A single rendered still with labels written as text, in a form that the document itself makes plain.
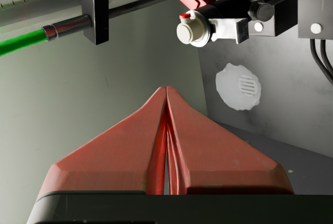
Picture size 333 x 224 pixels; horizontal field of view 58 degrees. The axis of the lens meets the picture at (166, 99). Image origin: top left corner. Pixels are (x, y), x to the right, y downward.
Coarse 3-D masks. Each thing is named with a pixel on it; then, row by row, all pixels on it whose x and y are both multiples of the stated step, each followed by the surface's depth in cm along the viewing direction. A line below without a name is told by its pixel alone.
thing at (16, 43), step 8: (32, 32) 34; (40, 32) 34; (48, 32) 34; (8, 40) 32; (16, 40) 32; (24, 40) 33; (32, 40) 33; (40, 40) 34; (48, 40) 35; (0, 48) 31; (8, 48) 32; (16, 48) 33; (0, 56) 32
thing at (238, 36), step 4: (240, 20) 20; (244, 20) 20; (236, 24) 19; (240, 24) 19; (244, 24) 20; (236, 28) 19; (240, 28) 19; (244, 28) 20; (236, 32) 19; (240, 32) 20; (244, 32) 20; (236, 36) 20; (240, 36) 20; (244, 36) 20; (236, 40) 20; (240, 40) 20; (244, 40) 20
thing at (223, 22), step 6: (210, 18) 22; (216, 18) 21; (222, 18) 21; (228, 18) 21; (234, 18) 20; (240, 18) 20; (246, 18) 20; (216, 24) 22; (222, 24) 21; (228, 24) 21; (234, 24) 20; (216, 30) 22; (222, 30) 21; (228, 30) 21; (234, 30) 21; (216, 36) 22; (222, 36) 22; (228, 36) 21; (234, 36) 21
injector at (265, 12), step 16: (224, 0) 24; (240, 0) 24; (256, 0) 24; (272, 0) 28; (208, 16) 22; (224, 16) 23; (240, 16) 24; (256, 16) 23; (272, 16) 23; (208, 32) 22
